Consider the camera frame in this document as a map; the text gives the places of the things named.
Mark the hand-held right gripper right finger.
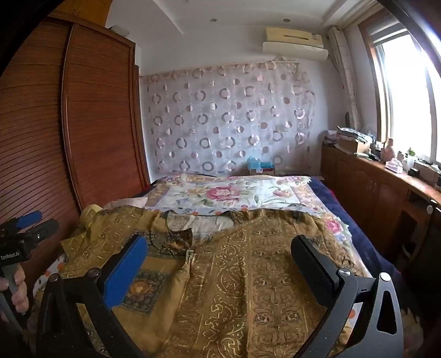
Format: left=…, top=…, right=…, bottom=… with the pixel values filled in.
left=290, top=235, right=404, bottom=358

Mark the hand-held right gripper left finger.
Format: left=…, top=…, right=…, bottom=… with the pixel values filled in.
left=36, top=234, right=149, bottom=358

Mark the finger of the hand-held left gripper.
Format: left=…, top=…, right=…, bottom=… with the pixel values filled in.
left=29, top=218, right=59, bottom=242
left=14, top=211, right=44, bottom=230

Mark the yellow-brown patterned garment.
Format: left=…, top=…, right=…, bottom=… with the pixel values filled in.
left=60, top=205, right=373, bottom=358

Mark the person's left hand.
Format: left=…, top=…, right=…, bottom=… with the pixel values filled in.
left=0, top=264, right=30, bottom=322

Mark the orange fruit print cloth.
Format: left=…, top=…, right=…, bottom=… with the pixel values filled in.
left=33, top=253, right=366, bottom=348

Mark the navy blue blanket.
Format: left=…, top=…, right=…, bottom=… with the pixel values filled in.
left=308, top=177, right=397, bottom=276

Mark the floral quilt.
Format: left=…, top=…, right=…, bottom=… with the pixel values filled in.
left=134, top=174, right=355, bottom=248

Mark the wooden wardrobe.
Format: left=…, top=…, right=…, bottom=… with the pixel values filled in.
left=0, top=14, right=151, bottom=345

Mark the flat cardboard box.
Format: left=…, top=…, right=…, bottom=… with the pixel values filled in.
left=339, top=138, right=369, bottom=154

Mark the pink bottle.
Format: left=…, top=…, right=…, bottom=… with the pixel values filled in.
left=381, top=138, right=397, bottom=162

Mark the stack of papers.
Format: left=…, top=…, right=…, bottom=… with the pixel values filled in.
left=336, top=126, right=376, bottom=143

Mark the circle patterned sheer curtain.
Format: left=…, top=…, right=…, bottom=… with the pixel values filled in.
left=139, top=60, right=319, bottom=176

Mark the beige window curtain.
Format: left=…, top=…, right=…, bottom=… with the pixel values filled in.
left=327, top=27, right=361, bottom=128

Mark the window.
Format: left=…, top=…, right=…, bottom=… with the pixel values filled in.
left=358, top=10, right=441, bottom=166

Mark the wall air conditioner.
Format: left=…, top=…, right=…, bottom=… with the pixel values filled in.
left=262, top=27, right=329, bottom=63

